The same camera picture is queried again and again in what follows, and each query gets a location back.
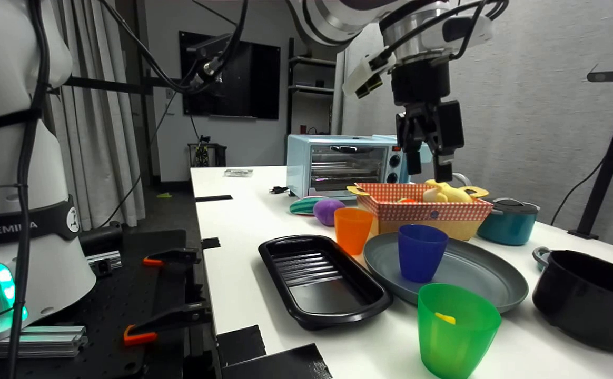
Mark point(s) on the orange plastic cup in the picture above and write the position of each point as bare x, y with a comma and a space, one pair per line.
353, 231

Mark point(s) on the yellow toy food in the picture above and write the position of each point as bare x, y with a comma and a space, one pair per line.
448, 191

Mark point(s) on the blue plastic cup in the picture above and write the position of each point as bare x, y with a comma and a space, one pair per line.
422, 254

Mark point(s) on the aluminium extrusion rail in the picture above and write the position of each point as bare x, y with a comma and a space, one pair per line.
32, 342

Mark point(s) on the black cooking pot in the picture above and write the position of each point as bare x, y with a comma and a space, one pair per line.
585, 302

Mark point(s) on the dark wall shelf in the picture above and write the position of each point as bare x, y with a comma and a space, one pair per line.
311, 91

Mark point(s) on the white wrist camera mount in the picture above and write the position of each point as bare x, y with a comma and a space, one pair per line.
364, 74

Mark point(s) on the black wall monitor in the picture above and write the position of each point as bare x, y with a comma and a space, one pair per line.
260, 85

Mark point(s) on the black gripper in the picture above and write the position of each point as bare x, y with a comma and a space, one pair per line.
422, 91

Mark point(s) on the white curtain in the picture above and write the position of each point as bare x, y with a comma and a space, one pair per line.
544, 139

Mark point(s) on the black camera on stand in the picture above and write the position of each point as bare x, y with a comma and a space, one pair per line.
210, 64

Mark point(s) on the black tripod stand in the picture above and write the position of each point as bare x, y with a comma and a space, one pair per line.
612, 154

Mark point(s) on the purple toy vegetable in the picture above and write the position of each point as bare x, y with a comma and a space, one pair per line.
326, 211

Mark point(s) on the light blue toaster oven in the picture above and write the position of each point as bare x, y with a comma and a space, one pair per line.
333, 164

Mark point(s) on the small box on floor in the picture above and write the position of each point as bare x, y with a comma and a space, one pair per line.
207, 151

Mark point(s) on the green translucent plastic cup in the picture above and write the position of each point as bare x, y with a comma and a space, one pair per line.
453, 348

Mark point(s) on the grey curtain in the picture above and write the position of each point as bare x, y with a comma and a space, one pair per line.
102, 139

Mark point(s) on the small flat grey object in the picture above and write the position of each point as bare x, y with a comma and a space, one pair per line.
239, 170

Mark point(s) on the small black table object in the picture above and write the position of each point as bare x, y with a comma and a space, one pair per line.
278, 190

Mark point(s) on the grey oval plate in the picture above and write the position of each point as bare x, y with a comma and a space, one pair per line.
480, 269

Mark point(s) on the black ridged baking tray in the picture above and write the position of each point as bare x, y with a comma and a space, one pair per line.
318, 280

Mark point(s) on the yellow toy fries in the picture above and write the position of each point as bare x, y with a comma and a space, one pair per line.
444, 317

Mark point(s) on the orange checkered basket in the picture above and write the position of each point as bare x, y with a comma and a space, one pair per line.
424, 212

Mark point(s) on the orange tipped black clamp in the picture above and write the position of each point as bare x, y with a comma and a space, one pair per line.
171, 256
165, 320

